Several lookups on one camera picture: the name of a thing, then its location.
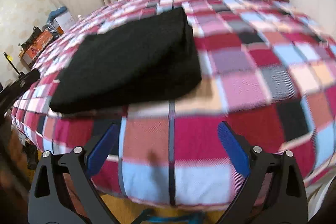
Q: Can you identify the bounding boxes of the black pants with studs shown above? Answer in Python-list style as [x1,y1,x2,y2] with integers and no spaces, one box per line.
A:
[50,7,202,114]

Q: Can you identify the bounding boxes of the plaid checkered bed cover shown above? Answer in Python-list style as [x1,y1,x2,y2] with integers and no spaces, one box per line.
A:
[12,0,335,209]

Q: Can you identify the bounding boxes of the teal plastic stool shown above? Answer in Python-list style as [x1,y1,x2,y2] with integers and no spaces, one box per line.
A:
[131,209,206,224]

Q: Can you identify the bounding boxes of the black handheld device on stick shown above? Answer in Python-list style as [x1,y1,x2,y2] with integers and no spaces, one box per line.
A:
[3,52,23,78]

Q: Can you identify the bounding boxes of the orange cardboard box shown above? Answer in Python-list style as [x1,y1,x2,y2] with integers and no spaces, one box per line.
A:
[19,27,54,68]

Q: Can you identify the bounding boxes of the white cardboard box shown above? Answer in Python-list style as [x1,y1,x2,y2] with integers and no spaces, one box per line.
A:
[52,11,75,35]

